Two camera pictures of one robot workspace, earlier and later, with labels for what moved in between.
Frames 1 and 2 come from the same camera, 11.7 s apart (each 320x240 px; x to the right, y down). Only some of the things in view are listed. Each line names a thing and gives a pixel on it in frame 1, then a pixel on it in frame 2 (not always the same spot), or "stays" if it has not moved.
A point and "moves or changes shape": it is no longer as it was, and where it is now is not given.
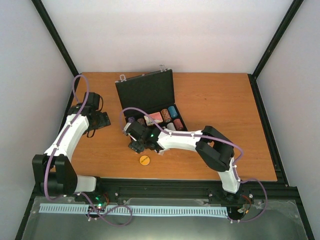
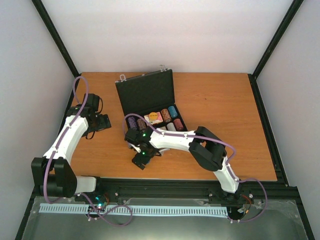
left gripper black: x=104 y=121 stays
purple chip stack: x=131 y=119 stays
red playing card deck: x=156 y=117 stays
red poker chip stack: x=178 y=124 stays
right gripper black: x=135 y=146 to x=144 y=160
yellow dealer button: x=144 y=160 moves or changes shape
